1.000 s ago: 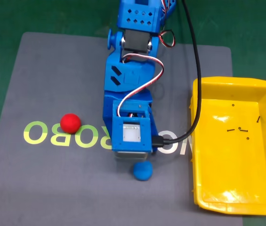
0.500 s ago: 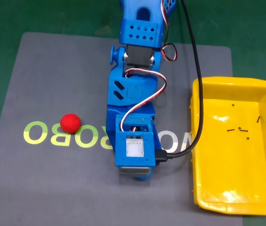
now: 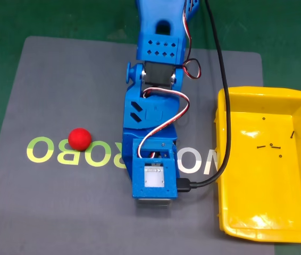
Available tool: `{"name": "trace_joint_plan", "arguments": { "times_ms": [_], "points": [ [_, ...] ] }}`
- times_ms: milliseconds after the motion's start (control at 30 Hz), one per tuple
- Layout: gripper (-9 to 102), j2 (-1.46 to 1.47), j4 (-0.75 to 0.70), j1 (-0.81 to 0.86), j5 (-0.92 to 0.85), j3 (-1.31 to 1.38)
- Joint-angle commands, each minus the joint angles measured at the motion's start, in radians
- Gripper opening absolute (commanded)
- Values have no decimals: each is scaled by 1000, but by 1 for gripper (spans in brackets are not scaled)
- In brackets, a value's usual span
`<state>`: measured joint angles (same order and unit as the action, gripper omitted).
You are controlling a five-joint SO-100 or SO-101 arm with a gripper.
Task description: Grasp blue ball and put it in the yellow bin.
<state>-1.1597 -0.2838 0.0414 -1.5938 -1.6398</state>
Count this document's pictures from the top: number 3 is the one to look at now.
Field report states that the red ball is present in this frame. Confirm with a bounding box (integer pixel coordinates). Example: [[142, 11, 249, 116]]
[[68, 127, 93, 152]]

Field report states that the yellow plastic bin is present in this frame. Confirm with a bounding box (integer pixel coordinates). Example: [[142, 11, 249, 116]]
[[213, 86, 301, 244]]

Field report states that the gray printed mat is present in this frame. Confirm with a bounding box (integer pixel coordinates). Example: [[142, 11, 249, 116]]
[[0, 36, 275, 255]]

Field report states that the white red servo wire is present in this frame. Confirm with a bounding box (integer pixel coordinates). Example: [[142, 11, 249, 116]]
[[138, 88, 191, 160]]

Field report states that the black USB cable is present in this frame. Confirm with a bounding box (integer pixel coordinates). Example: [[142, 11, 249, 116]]
[[177, 0, 232, 193]]

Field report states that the dark red servo wire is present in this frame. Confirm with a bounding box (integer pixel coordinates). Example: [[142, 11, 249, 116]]
[[181, 5, 202, 80]]

